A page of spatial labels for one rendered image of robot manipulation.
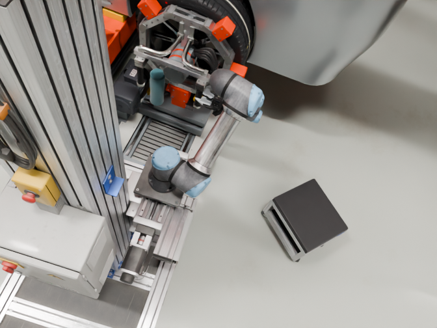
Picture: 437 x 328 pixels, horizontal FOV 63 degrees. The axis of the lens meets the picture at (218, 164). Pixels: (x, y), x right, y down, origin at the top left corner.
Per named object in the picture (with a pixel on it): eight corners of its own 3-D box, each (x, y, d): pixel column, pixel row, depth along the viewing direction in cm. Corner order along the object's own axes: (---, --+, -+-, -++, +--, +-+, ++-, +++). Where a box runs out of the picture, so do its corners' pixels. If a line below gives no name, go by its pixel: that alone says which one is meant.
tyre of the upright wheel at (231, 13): (229, 79, 253) (275, 10, 196) (218, 104, 241) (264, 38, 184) (144, 32, 242) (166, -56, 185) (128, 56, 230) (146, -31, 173)
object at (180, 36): (183, 39, 192) (185, 23, 183) (170, 64, 183) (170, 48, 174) (153, 27, 193) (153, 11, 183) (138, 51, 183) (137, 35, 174)
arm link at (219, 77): (196, 81, 144) (222, 94, 192) (218, 96, 143) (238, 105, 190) (211, 56, 142) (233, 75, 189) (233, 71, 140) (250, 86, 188)
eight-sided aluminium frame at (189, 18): (223, 96, 230) (242, 30, 182) (220, 103, 227) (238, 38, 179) (144, 66, 231) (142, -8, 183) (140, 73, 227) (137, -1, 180)
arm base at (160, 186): (173, 197, 167) (175, 189, 159) (143, 187, 167) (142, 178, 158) (184, 170, 175) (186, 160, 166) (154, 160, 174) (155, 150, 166)
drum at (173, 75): (198, 62, 213) (200, 45, 200) (184, 88, 202) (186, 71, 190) (175, 54, 213) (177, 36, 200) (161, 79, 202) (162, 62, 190)
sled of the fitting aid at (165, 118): (215, 102, 289) (217, 95, 280) (199, 137, 271) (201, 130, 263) (157, 80, 289) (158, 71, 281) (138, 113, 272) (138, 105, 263)
